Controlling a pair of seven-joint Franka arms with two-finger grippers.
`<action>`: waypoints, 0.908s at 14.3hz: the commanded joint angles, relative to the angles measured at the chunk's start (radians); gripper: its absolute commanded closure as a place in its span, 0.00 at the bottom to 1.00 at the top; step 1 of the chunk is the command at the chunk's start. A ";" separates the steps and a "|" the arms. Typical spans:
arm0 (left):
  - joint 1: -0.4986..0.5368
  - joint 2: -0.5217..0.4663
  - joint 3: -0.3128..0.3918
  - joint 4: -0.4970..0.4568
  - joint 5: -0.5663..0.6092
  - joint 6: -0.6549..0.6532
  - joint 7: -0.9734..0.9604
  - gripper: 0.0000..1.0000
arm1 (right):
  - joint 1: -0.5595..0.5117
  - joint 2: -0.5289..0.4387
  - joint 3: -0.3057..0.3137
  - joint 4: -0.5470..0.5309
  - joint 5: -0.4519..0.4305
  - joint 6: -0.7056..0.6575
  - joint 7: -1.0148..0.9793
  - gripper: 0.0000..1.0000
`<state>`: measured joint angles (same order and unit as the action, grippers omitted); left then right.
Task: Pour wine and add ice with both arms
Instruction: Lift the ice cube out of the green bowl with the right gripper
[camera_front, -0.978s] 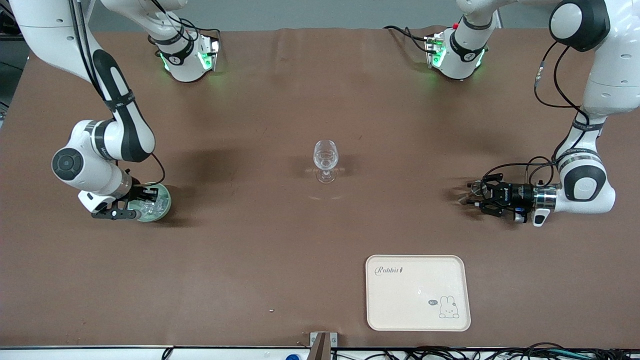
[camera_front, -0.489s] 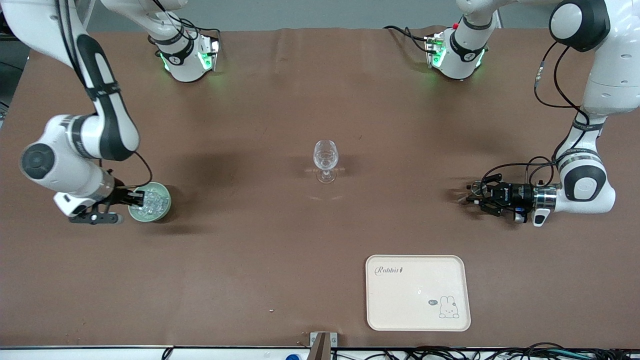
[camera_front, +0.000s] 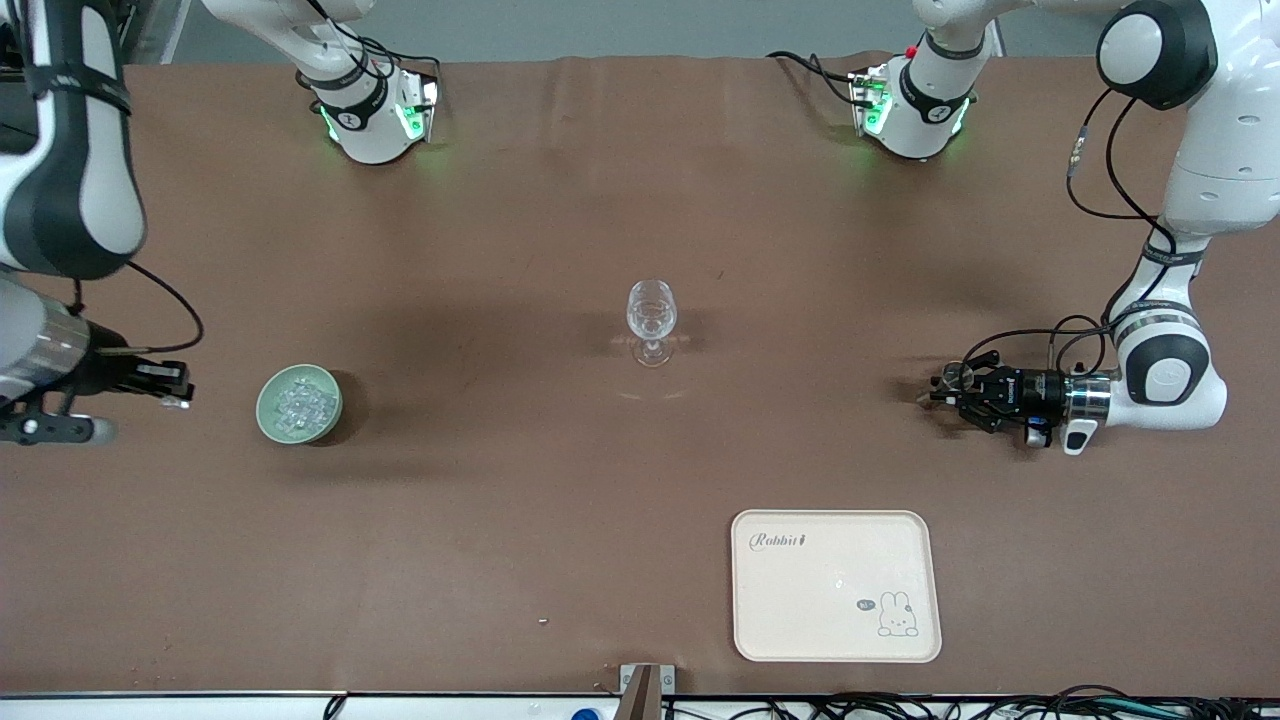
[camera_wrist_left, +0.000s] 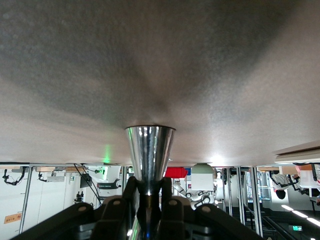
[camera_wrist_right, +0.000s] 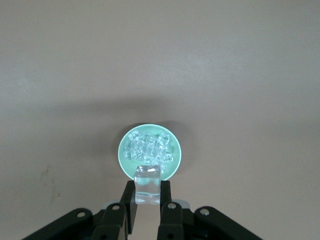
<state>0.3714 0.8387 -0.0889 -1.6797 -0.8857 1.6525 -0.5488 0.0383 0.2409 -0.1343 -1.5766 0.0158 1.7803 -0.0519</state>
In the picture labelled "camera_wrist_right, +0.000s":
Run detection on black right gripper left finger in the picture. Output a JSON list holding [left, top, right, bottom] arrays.
[[18, 179, 139, 240]]

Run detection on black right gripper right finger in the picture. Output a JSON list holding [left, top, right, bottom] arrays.
[[156, 179, 264, 240]]

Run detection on clear ice cube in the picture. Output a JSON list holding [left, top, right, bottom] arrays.
[[133, 164, 162, 205]]

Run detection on pile of clear ice cubes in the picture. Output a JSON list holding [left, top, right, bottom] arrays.
[[122, 129, 175, 174]]

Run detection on green ceramic bowl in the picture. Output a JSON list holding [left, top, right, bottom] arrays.
[[117, 123, 182, 182]]

